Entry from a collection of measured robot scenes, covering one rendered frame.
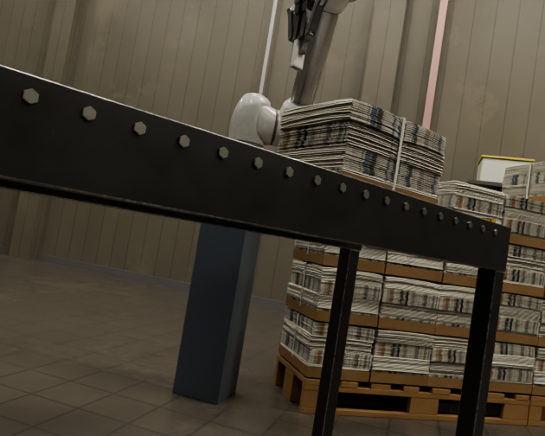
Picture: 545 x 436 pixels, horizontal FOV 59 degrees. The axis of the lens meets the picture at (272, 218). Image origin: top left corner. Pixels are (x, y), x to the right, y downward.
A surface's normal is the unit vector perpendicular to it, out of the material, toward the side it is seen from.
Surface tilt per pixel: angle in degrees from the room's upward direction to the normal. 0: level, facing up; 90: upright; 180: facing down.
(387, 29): 90
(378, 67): 90
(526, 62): 90
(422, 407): 90
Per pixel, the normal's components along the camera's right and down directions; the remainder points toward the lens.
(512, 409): 0.29, 0.00
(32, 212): -0.29, -0.10
